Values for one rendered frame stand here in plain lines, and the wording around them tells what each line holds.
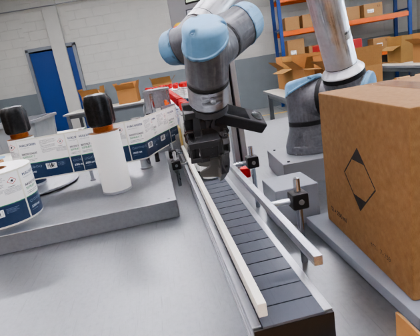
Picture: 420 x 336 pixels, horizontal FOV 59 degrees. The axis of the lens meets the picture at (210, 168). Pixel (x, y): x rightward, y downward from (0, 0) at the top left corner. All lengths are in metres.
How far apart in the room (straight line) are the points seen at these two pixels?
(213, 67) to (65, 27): 8.72
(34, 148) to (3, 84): 8.41
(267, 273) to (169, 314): 0.17
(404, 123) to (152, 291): 0.50
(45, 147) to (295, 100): 0.85
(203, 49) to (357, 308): 0.45
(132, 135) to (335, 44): 0.73
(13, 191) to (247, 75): 8.09
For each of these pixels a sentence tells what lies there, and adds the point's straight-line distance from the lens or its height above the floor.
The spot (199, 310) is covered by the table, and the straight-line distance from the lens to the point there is 0.65.
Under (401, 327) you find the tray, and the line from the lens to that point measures 0.56.
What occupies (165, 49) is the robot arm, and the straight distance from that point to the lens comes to 0.80.
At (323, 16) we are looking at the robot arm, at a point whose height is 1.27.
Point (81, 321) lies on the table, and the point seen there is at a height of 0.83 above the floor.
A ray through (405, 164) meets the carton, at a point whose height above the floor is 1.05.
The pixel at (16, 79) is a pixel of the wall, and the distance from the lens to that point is 9.68.
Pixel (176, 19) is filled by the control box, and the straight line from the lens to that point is 1.33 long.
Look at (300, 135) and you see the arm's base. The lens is 1.18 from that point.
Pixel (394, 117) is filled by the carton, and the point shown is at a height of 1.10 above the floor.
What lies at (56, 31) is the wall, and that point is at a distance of 9.25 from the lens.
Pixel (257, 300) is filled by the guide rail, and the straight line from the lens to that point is 0.50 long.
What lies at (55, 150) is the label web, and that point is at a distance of 1.39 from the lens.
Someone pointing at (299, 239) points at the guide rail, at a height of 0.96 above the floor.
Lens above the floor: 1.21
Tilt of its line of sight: 15 degrees down
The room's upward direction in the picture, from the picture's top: 10 degrees counter-clockwise
